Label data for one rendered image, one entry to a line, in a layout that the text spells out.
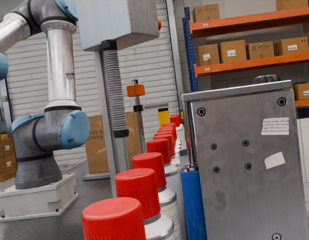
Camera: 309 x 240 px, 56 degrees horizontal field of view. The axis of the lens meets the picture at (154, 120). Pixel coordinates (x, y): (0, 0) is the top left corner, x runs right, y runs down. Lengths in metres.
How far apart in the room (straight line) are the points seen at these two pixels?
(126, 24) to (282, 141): 0.42
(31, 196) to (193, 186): 0.76
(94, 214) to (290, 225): 0.23
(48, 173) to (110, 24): 0.56
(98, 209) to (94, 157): 1.24
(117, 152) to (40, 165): 0.34
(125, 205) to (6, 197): 0.91
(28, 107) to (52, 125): 4.74
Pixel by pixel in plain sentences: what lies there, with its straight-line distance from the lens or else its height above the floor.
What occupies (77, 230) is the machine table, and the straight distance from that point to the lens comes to 0.86.
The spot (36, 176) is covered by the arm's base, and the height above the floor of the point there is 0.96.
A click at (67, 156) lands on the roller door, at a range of 5.51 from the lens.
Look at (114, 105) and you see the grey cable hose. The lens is 0.63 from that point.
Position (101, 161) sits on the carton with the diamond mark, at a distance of 1.40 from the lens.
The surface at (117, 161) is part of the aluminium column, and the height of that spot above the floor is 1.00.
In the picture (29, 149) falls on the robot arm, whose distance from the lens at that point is 1.03.
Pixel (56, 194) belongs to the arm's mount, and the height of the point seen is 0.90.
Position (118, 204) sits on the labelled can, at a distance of 0.17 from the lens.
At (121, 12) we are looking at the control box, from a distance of 0.65.
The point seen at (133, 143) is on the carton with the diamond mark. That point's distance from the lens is 1.35.
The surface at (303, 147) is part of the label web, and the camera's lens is 0.74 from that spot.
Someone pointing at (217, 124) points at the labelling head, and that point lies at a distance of 0.30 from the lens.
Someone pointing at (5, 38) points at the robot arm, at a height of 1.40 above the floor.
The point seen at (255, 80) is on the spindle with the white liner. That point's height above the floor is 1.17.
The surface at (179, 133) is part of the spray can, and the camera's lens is 1.01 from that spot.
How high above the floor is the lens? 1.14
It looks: 3 degrees down
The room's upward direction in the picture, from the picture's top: 7 degrees counter-clockwise
